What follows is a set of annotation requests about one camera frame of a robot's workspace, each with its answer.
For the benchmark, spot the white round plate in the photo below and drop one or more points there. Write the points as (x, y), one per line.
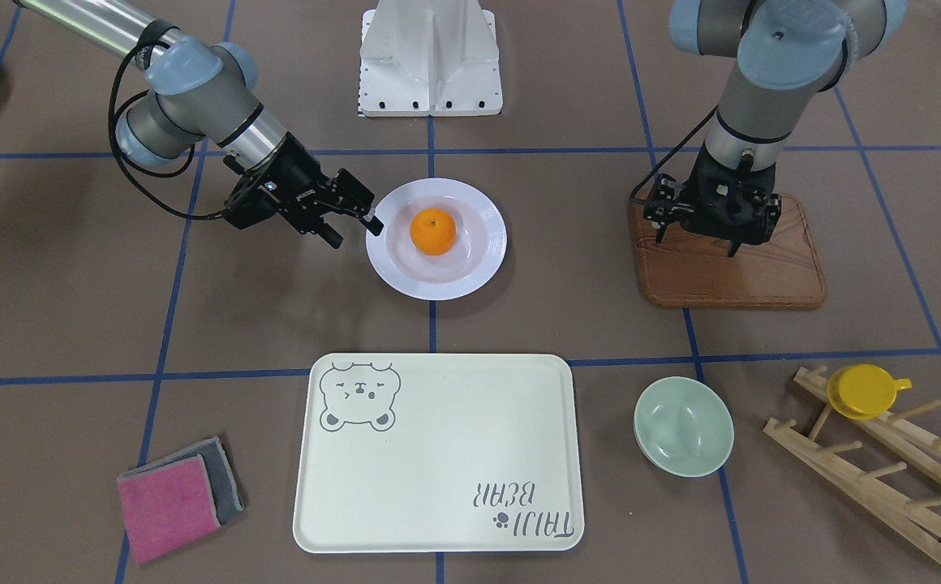
(477, 253)

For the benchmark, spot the yellow cup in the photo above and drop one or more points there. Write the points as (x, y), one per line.
(864, 391)

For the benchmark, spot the pink cloth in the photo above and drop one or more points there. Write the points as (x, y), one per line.
(167, 508)

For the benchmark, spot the brown wooden cutting board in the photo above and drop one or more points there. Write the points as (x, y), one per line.
(687, 271)

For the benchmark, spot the wooden dish rack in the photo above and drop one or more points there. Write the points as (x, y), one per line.
(905, 495)

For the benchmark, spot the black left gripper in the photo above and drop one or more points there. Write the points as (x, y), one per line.
(668, 204)

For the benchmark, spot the grey cloth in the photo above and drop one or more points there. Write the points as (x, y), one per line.
(223, 487)

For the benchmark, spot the orange fruit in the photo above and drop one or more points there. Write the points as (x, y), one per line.
(433, 232)

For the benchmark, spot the green ceramic bowl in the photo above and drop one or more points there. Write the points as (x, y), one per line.
(683, 427)

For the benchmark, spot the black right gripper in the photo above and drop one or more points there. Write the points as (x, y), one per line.
(298, 174)

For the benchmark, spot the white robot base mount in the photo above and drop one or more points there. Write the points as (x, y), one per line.
(429, 58)

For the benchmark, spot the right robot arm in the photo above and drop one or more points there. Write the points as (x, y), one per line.
(171, 91)

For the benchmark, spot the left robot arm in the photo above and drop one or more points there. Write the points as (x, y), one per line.
(785, 53)

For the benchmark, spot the cream bear print tray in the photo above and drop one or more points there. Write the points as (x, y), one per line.
(451, 453)

